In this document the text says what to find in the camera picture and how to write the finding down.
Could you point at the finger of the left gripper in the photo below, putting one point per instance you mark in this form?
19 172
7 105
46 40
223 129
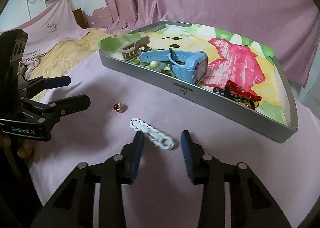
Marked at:
39 84
56 109

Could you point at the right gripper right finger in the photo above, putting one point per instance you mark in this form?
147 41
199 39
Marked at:
252 205

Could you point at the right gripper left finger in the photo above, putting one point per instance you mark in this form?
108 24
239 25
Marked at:
72 203

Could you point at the grey hair claw clip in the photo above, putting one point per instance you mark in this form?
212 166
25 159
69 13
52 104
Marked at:
132 50

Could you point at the white chain hair clip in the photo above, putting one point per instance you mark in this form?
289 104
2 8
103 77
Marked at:
158 138

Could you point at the black beaded hair clip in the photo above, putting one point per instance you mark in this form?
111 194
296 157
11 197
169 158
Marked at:
223 92

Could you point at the light blue smart watch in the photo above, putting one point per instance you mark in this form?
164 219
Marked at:
190 67

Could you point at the person's left hand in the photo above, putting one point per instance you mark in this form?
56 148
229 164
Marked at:
26 147

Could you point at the yellow bed blanket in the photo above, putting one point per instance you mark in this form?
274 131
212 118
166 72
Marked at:
65 55

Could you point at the pink bed sheet drape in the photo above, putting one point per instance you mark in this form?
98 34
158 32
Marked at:
55 24

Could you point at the grey shallow tray box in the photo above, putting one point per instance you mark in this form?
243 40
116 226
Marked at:
222 105

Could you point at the colourful floral cloth liner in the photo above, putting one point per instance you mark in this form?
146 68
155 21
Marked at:
240 64

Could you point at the pink satin curtain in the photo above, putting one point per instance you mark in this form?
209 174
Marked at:
290 27

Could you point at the black left camera box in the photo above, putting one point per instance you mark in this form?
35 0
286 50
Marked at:
12 47

